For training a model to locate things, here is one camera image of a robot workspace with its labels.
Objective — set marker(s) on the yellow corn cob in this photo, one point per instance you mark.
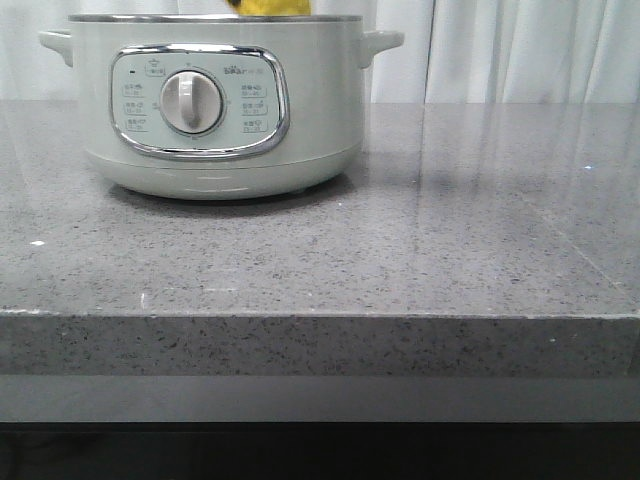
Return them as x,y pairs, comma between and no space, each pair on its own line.
271,7

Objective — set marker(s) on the pale green electric cooking pot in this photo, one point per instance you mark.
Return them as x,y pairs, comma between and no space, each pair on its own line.
215,107

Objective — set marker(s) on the white pleated curtain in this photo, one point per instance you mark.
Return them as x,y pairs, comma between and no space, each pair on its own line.
454,51

